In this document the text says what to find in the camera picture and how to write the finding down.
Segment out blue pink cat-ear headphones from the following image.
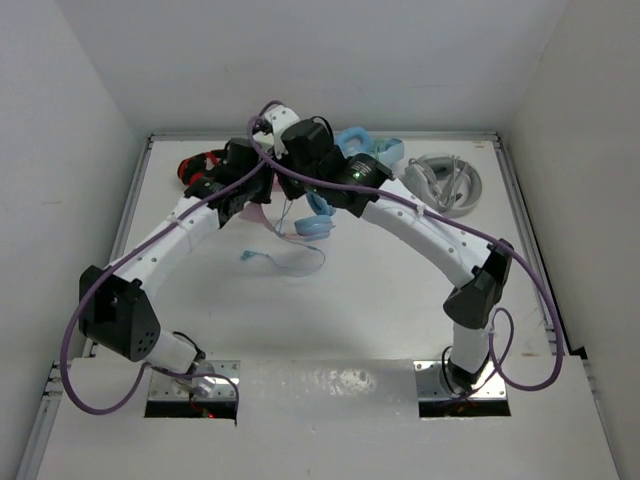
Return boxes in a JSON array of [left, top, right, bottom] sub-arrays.
[[240, 193, 336, 277]]

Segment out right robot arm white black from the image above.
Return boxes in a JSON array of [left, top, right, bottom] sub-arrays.
[[267, 107, 511, 394]]

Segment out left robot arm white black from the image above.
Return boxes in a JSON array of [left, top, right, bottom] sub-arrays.
[[79, 138, 273, 375]]

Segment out red black headphones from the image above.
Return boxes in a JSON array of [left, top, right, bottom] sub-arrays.
[[177, 149, 227, 187]]

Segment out light blue headphones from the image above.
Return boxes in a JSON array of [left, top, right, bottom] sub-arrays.
[[335, 127, 405, 168]]

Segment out grey white headphones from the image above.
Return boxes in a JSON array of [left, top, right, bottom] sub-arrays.
[[402, 154, 483, 219]]

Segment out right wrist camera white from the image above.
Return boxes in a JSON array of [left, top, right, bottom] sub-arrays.
[[252, 104, 300, 156]]

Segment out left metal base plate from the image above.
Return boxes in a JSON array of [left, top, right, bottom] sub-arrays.
[[148, 360, 240, 402]]

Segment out metal base plate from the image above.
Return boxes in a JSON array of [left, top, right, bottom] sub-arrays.
[[148, 360, 240, 402], [413, 360, 508, 402]]

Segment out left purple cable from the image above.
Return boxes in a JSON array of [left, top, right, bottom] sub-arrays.
[[58, 149, 271, 414]]

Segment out purple cable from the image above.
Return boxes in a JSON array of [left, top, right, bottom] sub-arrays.
[[58, 149, 271, 414], [247, 99, 564, 396]]

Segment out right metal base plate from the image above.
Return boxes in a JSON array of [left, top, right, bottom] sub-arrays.
[[413, 360, 508, 402]]

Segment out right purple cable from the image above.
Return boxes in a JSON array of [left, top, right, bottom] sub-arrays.
[[247, 99, 564, 396]]

